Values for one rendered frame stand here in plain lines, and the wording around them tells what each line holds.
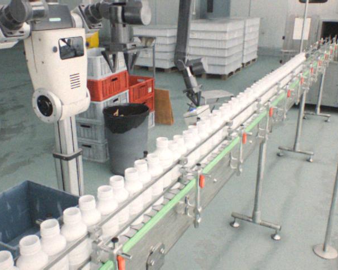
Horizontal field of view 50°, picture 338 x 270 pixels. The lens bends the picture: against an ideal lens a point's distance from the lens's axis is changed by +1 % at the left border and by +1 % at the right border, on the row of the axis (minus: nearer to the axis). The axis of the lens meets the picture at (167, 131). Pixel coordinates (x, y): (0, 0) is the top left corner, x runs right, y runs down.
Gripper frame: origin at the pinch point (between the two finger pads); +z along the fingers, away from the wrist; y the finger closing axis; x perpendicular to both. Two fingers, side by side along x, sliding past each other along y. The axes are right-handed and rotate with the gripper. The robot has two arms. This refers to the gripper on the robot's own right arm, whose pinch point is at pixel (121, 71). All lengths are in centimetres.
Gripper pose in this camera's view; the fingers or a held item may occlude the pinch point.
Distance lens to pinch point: 117.4
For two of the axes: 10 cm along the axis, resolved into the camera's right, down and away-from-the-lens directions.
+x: 4.8, -3.1, 8.2
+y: 8.8, 1.6, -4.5
